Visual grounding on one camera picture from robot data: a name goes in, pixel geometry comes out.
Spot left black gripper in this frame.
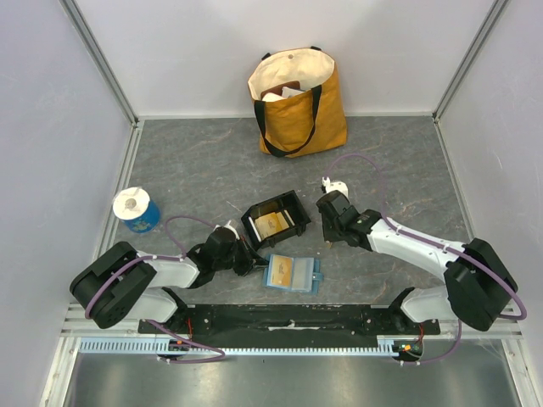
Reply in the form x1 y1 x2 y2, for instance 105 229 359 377
214 235 270 276

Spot teal leather card holder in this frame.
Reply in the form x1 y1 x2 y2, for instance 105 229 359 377
262 254 324 295

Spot black plastic tray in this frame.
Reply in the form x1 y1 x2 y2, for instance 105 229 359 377
241 190 311 250

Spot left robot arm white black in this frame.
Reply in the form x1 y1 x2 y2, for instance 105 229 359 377
70 225 269 333

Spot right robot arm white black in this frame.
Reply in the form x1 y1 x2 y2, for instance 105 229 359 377
316 191 518 334

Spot loose gold card in tray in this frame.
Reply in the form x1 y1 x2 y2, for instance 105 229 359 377
255 212 290 240

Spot blue patterned cup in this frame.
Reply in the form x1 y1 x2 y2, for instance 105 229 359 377
123 200 160 233

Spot white toilet paper roll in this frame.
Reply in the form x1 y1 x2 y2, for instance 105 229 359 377
112 187 150 220

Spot orange tote bag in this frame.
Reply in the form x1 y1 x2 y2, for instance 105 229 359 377
248 47 347 158

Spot white items in bag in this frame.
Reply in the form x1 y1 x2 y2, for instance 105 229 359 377
261 86 304 103

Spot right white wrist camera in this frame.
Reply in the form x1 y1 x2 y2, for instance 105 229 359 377
321 176 349 198

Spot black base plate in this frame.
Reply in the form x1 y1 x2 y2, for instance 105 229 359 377
161 304 440 348

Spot blue slotted cable duct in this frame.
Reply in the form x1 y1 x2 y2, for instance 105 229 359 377
79 337 400 357

